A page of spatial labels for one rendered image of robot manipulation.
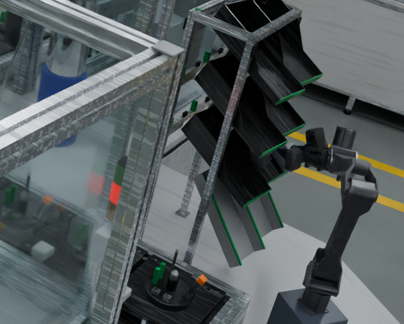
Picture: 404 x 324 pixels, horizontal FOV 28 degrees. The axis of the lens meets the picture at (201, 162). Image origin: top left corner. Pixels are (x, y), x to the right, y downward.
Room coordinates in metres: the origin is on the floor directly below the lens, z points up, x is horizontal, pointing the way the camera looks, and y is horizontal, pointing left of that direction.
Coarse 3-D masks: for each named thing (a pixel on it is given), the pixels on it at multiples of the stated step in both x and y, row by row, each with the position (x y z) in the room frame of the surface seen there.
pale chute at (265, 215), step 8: (256, 200) 2.14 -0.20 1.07; (264, 200) 2.15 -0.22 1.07; (272, 200) 2.14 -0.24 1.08; (256, 208) 2.12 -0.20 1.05; (264, 208) 2.15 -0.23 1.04; (272, 208) 2.13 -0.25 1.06; (256, 216) 2.10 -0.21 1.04; (264, 216) 2.13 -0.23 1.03; (272, 216) 2.13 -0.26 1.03; (256, 224) 2.08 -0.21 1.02; (264, 224) 2.11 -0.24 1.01; (272, 224) 2.13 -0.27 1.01; (280, 224) 2.11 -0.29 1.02; (264, 232) 2.09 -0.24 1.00
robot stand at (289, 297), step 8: (304, 288) 1.78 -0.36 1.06; (280, 296) 1.71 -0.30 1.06; (288, 296) 1.72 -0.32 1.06; (296, 296) 1.73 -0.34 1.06; (280, 304) 1.71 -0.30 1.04; (288, 304) 1.69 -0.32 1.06; (296, 304) 1.70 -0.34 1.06; (328, 304) 1.73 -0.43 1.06; (272, 312) 1.72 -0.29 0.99; (280, 312) 1.70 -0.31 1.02; (288, 312) 1.67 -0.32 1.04; (296, 312) 1.66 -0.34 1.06; (304, 312) 1.67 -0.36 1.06; (328, 312) 1.70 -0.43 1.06; (336, 312) 1.71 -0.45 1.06; (272, 320) 1.71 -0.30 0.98; (280, 320) 1.69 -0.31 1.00; (288, 320) 1.67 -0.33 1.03; (296, 320) 1.65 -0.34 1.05; (304, 320) 1.64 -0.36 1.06; (312, 320) 1.65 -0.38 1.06; (320, 320) 1.66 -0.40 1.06; (328, 320) 1.67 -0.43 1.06; (336, 320) 1.68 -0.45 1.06; (344, 320) 1.69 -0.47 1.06
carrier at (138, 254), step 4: (136, 248) 1.86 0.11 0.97; (140, 248) 1.87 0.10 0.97; (136, 252) 1.85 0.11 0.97; (140, 252) 1.85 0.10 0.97; (144, 252) 1.86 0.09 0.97; (136, 256) 1.83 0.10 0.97; (140, 256) 1.83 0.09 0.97; (136, 260) 1.81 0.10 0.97; (140, 260) 1.83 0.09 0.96; (132, 264) 1.79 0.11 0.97; (136, 264) 1.81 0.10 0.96; (132, 268) 1.79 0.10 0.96
